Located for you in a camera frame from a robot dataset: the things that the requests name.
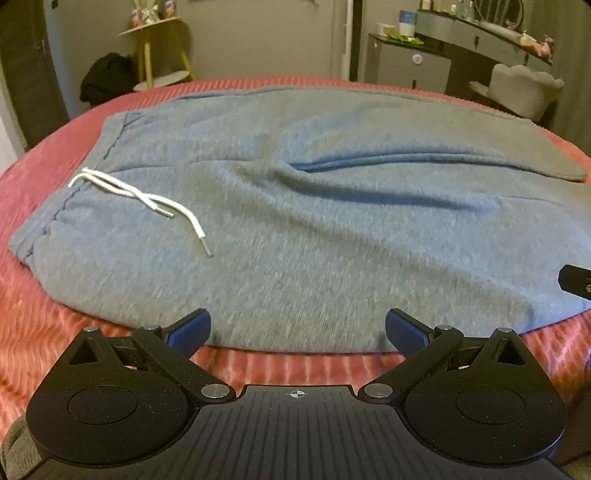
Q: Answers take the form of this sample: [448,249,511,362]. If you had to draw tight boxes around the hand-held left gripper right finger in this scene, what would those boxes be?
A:
[358,308,528,407]

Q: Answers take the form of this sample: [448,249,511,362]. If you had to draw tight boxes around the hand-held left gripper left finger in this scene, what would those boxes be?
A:
[65,308,236,405]

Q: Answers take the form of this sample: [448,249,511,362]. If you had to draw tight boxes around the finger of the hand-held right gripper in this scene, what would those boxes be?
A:
[558,264,591,304]

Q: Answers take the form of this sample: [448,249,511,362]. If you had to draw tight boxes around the grey-blue sweat pants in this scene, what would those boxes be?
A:
[9,85,589,354]

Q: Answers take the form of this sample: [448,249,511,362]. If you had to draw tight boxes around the red ribbed bedspread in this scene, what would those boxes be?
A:
[0,76,591,428]

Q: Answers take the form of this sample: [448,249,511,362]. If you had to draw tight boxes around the white upholstered chair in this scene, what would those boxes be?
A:
[468,64,565,124]

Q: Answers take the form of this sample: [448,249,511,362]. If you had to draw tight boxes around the pink plush toys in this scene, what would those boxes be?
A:
[518,31,556,59]

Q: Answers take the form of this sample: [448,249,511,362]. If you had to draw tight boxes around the grey vanity desk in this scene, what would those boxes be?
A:
[414,8,555,75]

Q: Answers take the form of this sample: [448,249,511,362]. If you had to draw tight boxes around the grey cabinet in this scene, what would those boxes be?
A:
[366,32,454,99]

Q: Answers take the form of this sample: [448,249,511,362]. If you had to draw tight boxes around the black bag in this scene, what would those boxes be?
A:
[79,52,141,104]

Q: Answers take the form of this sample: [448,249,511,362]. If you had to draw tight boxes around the yellow side table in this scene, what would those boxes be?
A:
[117,17,195,92]

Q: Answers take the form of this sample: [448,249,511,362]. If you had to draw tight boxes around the oval vanity mirror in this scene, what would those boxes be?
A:
[475,0,526,25]

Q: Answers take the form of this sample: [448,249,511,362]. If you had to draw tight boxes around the white vertical pipe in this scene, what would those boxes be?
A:
[330,0,352,80]

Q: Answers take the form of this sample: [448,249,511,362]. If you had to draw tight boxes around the dark wooden door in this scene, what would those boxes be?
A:
[0,0,72,151]

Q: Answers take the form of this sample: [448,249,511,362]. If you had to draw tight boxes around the silver wrapped bouquet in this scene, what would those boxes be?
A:
[131,0,162,25]

